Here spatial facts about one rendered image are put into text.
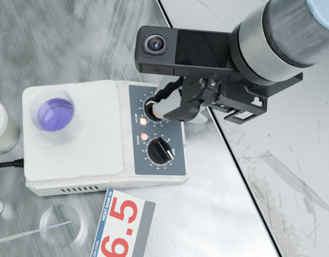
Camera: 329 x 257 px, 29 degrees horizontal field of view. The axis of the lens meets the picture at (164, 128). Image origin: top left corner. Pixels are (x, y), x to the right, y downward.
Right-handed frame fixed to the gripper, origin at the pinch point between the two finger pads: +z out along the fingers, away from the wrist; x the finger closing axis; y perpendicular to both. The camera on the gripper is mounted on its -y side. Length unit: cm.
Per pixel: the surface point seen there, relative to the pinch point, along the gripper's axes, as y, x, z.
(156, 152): 1.7, -5.8, 1.5
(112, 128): -4.6, -4.6, 1.1
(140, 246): 4.0, -16.5, 7.4
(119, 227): 0.6, -14.8, 7.0
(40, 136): -12.0, -6.5, 5.5
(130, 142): -1.8, -5.3, 1.9
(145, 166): 0.7, -7.9, 1.9
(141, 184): 1.6, -9.4, 4.4
